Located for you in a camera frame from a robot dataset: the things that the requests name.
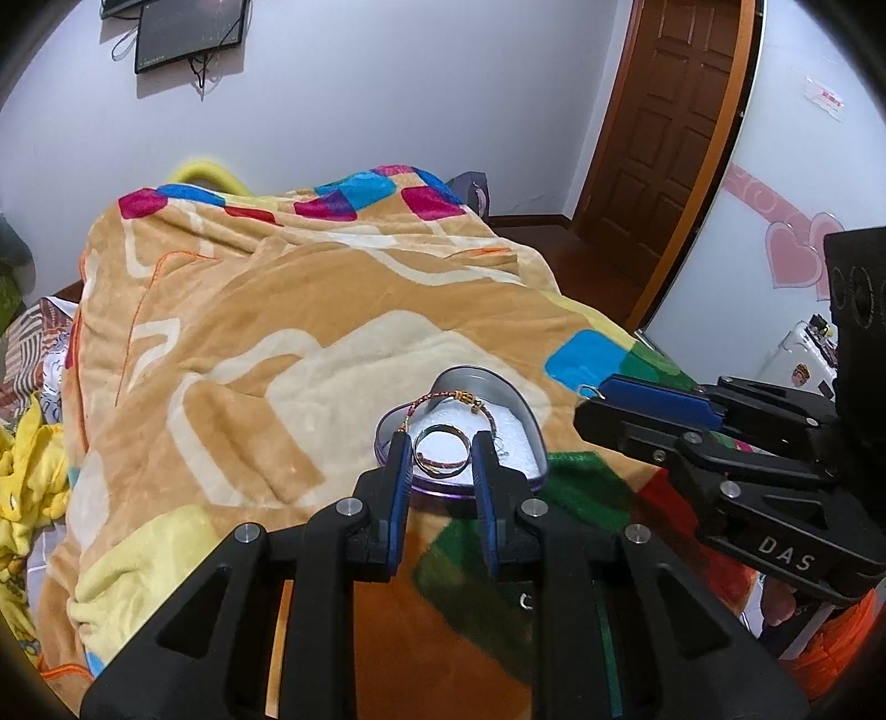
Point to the gold bangle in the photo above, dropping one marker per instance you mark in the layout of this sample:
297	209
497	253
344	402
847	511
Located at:
443	451

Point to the yellow pillow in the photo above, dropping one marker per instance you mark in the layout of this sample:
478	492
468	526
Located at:
207	172

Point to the white wall label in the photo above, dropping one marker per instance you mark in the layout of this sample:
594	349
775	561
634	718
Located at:
826	98

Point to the orange cloth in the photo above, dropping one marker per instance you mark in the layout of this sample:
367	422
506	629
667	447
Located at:
841	644

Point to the pink heart wall sticker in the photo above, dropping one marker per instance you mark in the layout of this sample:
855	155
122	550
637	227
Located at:
796	249

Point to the green dark cloth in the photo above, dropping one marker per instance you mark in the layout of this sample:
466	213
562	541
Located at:
12	277

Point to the heart-shaped metal tin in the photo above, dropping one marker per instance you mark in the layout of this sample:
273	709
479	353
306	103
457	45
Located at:
477	415

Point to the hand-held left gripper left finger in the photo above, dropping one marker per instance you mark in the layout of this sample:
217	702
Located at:
399	484

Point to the brown wooden door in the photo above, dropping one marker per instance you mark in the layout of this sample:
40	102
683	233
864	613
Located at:
664	138

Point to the grey bag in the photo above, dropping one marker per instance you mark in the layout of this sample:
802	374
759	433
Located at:
474	190

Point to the yellow cloth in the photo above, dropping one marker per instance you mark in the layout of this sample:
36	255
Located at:
28	498

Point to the patterned bed sheet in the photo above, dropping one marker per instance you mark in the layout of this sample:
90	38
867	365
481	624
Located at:
41	346

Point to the white suitcase with stickers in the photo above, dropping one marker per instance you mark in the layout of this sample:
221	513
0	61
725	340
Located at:
799	353

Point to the black wall monitor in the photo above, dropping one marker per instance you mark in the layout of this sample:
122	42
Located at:
121	5
190	31

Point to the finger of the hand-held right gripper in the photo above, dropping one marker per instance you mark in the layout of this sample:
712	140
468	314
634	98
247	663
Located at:
747	498
657	400

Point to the colourful printed fleece blanket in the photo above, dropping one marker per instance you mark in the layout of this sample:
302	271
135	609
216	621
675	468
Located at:
242	332

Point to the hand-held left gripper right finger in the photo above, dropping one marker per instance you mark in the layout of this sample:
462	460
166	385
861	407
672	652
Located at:
483	484

